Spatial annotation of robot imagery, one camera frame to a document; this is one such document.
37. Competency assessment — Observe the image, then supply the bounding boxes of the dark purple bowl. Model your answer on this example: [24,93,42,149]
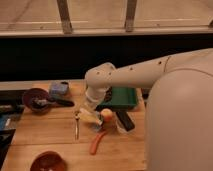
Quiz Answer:
[22,88,50,113]

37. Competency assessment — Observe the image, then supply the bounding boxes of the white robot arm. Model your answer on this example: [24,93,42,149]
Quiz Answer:
[82,48,213,171]

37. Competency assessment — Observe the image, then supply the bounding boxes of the green plastic tray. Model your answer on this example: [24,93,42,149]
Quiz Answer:
[97,87,138,109]

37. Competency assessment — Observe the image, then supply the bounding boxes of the orange carrot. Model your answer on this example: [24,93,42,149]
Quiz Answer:
[89,131,107,155]

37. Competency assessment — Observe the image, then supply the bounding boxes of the crumpled blue grey cloth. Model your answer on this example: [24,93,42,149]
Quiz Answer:
[93,123,104,132]

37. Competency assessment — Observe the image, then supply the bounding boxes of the red apple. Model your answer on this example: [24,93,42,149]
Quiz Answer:
[101,108,113,122]

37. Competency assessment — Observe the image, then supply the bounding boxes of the red bowl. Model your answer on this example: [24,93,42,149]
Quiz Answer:
[30,151,67,171]

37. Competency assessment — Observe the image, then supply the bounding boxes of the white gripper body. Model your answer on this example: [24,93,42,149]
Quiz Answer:
[84,87,107,112]

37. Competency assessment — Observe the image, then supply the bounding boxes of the black rectangular block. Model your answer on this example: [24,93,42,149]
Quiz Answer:
[116,110,135,132]

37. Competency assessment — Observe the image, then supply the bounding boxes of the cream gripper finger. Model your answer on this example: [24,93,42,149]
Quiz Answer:
[78,108,103,125]

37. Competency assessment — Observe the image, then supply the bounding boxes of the silver fork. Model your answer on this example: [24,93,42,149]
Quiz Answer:
[75,111,80,140]

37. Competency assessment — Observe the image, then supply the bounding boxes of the black handled utensil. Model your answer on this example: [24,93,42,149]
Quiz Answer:
[32,98,74,108]

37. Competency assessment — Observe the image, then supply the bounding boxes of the dark grape bunch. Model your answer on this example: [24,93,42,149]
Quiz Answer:
[104,87,112,102]

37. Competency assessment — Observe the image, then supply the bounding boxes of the blue sponge block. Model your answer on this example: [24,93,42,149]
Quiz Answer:
[49,82,69,95]

